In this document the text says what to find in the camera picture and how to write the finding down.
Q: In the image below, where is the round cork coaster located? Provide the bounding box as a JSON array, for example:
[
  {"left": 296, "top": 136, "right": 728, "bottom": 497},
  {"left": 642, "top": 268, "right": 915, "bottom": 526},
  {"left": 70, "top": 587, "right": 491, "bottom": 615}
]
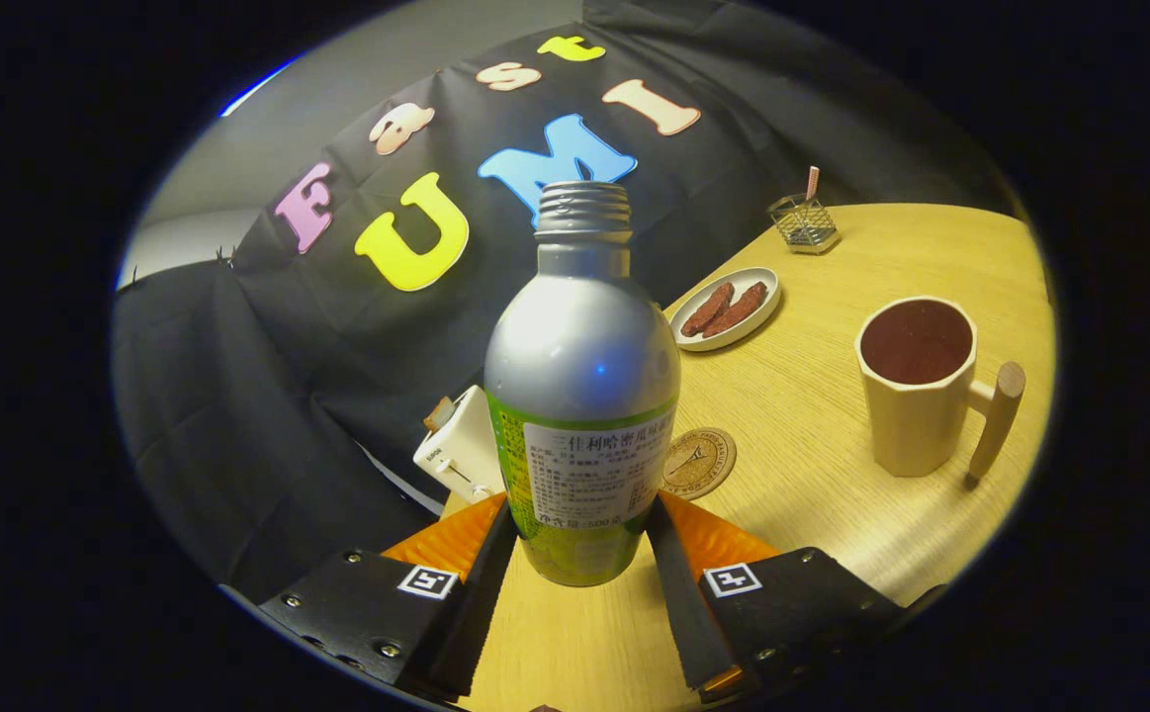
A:
[{"left": 661, "top": 427, "right": 738, "bottom": 500}]

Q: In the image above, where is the wooden table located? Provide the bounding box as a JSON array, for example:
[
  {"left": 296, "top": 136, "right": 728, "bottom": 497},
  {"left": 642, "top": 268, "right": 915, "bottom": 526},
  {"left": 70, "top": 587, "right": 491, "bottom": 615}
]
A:
[{"left": 441, "top": 203, "right": 1058, "bottom": 712}]

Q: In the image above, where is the white oval plate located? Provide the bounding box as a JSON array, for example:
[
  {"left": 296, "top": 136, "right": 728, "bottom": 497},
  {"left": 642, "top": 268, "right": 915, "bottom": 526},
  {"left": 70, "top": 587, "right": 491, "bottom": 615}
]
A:
[{"left": 668, "top": 267, "right": 782, "bottom": 353}]

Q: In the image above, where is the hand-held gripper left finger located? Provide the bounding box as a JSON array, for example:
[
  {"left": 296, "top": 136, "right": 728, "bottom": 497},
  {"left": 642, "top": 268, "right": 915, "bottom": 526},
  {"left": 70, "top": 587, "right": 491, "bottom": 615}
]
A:
[{"left": 258, "top": 492, "right": 519, "bottom": 701}]

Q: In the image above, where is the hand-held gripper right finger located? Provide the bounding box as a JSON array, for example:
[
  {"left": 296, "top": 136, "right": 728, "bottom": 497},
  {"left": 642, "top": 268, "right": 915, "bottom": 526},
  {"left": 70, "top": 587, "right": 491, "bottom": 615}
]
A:
[{"left": 646, "top": 491, "right": 907, "bottom": 705}]

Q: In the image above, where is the red-brown meat slice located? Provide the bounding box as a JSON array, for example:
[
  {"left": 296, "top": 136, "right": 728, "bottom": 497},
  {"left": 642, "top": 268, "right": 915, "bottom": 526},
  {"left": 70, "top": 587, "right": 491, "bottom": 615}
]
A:
[
  {"left": 681, "top": 282, "right": 736, "bottom": 338},
  {"left": 701, "top": 281, "right": 769, "bottom": 339}
]

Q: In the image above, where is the silver juice bottle green label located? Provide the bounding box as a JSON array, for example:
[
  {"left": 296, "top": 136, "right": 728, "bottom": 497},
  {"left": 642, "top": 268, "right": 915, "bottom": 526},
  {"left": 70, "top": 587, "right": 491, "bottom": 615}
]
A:
[{"left": 484, "top": 181, "right": 682, "bottom": 588}]

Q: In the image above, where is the beige cup with wooden handle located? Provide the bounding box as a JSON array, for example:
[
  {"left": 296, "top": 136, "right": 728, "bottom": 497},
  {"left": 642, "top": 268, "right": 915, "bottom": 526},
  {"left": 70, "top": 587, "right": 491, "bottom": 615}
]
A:
[{"left": 854, "top": 296, "right": 1027, "bottom": 485}]

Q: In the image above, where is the metal wire holder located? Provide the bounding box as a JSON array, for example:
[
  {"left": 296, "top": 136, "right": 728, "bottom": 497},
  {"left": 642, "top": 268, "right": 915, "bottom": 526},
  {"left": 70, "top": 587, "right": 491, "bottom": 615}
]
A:
[{"left": 767, "top": 193, "right": 840, "bottom": 255}]

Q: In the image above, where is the white toaster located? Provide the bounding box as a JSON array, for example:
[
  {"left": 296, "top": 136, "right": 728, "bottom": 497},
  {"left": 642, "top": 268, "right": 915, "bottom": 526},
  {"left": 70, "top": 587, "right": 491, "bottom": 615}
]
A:
[{"left": 412, "top": 385, "right": 508, "bottom": 505}]

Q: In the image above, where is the black backdrop cloth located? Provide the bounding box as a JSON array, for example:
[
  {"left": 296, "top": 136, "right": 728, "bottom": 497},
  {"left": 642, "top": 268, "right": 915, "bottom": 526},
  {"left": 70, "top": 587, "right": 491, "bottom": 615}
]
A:
[{"left": 110, "top": 0, "right": 1030, "bottom": 604}]

